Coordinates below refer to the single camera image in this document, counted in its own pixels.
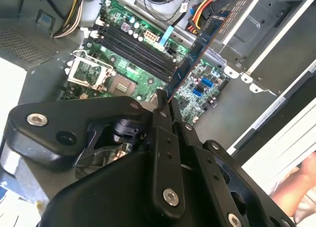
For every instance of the person's hand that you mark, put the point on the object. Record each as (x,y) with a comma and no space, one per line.
(303,177)

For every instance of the blue RAM stick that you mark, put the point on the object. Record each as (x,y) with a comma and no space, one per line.
(192,54)

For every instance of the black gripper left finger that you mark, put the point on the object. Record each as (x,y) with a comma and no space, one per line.
(74,108)

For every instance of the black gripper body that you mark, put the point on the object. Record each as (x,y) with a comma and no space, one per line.
(111,200)

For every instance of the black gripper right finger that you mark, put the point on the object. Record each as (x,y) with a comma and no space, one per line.
(209,162)

